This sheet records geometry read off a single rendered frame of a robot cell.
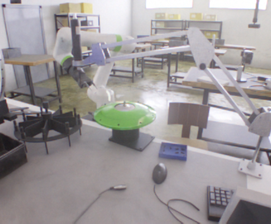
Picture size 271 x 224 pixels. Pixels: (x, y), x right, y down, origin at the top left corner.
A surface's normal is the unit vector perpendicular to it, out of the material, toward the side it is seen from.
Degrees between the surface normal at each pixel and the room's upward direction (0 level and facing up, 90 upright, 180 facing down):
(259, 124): 90
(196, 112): 90
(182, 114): 90
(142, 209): 0
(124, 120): 23
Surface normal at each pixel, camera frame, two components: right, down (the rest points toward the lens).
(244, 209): -0.74, 0.52
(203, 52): -0.26, 0.40
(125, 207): 0.00, -0.91
